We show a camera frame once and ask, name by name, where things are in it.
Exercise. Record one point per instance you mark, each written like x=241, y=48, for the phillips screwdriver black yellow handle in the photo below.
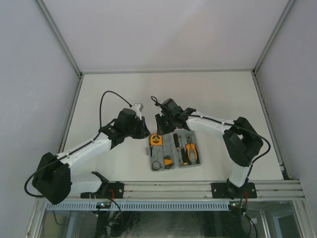
x=176, y=141

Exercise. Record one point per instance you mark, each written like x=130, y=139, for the hex key set orange holder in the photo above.
x=168, y=162

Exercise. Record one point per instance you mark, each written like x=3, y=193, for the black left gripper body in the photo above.
x=136, y=131

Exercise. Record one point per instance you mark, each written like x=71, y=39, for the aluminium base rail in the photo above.
x=172, y=190

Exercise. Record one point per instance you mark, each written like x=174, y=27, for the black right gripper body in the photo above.
x=170, y=127

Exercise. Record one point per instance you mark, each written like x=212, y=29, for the black electrical tape roll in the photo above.
x=156, y=165

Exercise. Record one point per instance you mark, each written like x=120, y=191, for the orange tape measure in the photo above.
x=156, y=140

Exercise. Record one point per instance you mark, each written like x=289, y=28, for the blue slotted cable duct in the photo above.
x=140, y=206

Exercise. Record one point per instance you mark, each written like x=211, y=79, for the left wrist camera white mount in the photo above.
x=137, y=108

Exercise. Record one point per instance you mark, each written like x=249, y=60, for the black mounting plate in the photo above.
x=113, y=190
x=227, y=190

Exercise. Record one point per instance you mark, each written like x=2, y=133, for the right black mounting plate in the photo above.
x=227, y=190

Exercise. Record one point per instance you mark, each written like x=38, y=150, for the orange black handled pliers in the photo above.
x=192, y=152

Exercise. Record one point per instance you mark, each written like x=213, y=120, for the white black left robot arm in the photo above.
x=54, y=177

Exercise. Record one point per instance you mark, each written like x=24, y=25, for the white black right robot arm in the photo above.
x=242, y=142

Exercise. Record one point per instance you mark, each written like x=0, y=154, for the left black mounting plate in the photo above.
x=113, y=190

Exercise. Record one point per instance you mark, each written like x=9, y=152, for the flathead screwdriver black yellow handle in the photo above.
x=183, y=152

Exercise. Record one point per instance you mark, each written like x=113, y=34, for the grey plastic tool case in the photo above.
x=157, y=153

